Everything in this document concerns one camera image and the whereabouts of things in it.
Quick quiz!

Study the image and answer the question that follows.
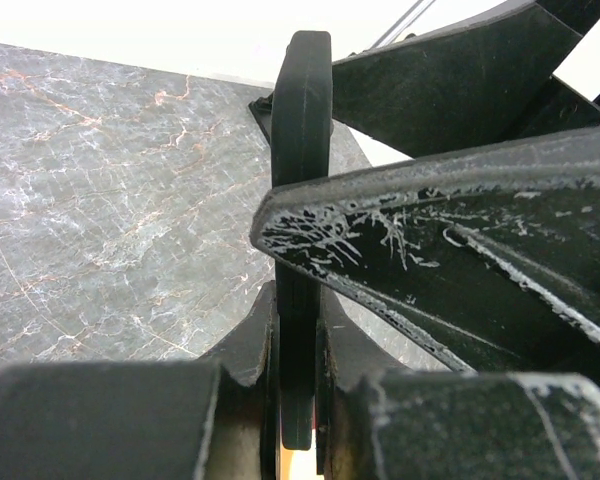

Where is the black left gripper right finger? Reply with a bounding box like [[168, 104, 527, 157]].
[[316, 290, 600, 479]]

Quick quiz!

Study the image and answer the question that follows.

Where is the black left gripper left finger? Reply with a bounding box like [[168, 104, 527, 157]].
[[0, 283, 277, 479]]

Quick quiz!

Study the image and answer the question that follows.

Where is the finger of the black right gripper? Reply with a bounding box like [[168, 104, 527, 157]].
[[333, 1, 600, 157], [251, 126, 600, 372]]

